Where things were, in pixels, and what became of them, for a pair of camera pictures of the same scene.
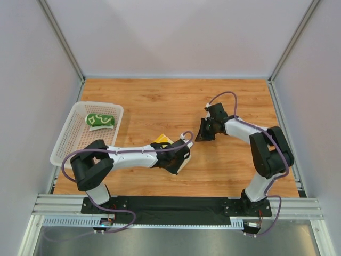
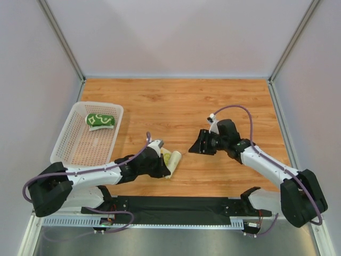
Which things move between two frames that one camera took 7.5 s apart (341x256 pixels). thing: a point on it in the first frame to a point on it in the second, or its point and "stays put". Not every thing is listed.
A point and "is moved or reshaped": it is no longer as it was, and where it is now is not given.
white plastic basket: [87, 122] stays put
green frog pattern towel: [97, 121] stays put
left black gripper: [177, 162] to [162, 165]
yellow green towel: [162, 138] is moved or reshaped
